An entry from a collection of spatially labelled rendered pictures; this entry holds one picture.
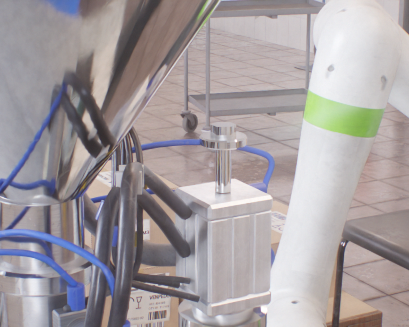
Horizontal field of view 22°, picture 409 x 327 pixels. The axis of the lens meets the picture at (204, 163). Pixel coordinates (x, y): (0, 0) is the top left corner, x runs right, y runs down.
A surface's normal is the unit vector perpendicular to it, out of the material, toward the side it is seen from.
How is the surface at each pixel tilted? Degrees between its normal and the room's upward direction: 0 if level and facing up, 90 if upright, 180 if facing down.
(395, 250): 55
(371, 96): 98
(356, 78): 91
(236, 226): 90
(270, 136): 0
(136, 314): 90
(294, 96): 0
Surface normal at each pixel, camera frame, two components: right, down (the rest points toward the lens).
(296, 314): 0.03, -0.89
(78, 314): 0.49, 0.22
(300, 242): -0.44, 0.13
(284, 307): -0.27, -0.95
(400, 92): -0.27, 0.60
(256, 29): -0.87, 0.12
